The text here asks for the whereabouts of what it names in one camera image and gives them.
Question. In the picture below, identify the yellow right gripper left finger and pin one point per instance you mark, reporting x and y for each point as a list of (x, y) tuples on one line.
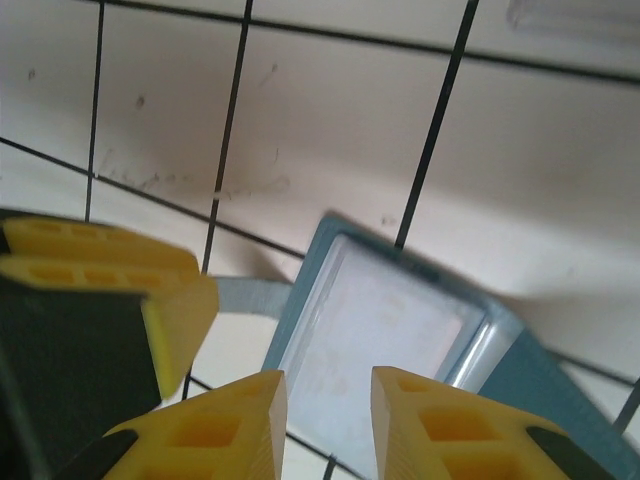
[(215, 440)]

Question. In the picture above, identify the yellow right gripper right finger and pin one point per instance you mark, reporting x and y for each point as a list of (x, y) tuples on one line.
[(440, 440)]

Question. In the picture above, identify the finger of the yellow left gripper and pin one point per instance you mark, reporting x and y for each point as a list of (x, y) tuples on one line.
[(180, 320), (100, 245)]

